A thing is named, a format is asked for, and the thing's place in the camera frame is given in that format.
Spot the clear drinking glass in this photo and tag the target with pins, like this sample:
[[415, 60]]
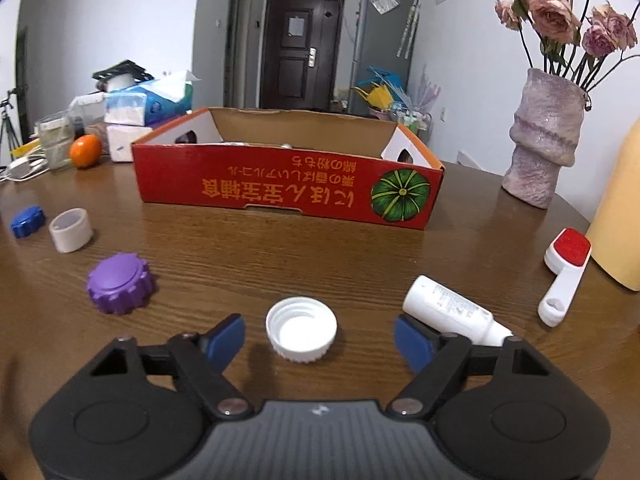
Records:
[[55, 142]]

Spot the pink textured vase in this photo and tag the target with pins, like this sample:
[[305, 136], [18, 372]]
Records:
[[545, 135]]

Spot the clear plastic jar white lid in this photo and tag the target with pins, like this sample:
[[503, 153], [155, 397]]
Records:
[[87, 105]]

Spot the purple dried grass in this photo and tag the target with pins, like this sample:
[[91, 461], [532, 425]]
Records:
[[430, 90]]

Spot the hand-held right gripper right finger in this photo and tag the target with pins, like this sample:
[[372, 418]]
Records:
[[412, 345]]

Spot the red and white lint brush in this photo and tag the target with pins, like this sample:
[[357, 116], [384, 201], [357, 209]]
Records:
[[565, 260]]

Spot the blue plastic rack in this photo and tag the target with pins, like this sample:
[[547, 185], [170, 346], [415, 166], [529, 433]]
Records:
[[384, 77]]

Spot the red cardboard box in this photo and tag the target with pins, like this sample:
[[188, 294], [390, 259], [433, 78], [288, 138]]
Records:
[[250, 180]]

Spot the yellow flat packet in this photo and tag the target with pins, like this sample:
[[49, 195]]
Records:
[[22, 150]]

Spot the purple ridged bottle cap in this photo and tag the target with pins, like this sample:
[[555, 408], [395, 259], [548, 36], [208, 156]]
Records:
[[120, 284]]

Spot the storage cart with bottles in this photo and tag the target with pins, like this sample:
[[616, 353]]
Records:
[[410, 122]]

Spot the grey interior door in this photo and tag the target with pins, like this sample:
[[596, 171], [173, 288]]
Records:
[[237, 40]]

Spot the blue tissue pack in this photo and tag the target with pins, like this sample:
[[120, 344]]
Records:
[[150, 102]]

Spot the hanging folded umbrella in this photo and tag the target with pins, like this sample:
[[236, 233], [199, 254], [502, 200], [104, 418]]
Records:
[[409, 25]]

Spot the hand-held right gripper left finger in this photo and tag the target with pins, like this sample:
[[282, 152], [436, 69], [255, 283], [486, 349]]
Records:
[[225, 342]]

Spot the black camera tripod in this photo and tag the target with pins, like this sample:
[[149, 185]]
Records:
[[7, 120]]

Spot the white wall radiator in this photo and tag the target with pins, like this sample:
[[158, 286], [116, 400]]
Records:
[[465, 157]]

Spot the dried pink roses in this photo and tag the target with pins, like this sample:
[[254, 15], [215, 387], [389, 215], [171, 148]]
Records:
[[550, 15]]

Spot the white ridged bottle cap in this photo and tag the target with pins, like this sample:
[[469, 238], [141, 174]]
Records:
[[300, 332]]

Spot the orange fruit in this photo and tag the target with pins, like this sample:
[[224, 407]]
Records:
[[85, 151]]

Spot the white spray bottle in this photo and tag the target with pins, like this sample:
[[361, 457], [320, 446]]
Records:
[[445, 305]]

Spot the grey refrigerator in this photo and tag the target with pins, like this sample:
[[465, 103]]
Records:
[[380, 60]]

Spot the blue ridged bottle cap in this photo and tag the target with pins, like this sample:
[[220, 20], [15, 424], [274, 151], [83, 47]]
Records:
[[27, 221]]

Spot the yellow plastic item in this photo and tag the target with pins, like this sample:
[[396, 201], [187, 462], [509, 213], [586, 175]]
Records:
[[372, 98]]

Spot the dark brown entrance door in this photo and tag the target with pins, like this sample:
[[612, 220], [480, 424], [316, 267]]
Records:
[[295, 75]]

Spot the black flat plastic object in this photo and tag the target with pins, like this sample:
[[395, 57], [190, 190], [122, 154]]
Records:
[[122, 70]]

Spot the white tissue box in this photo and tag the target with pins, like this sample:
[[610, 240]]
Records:
[[125, 142]]

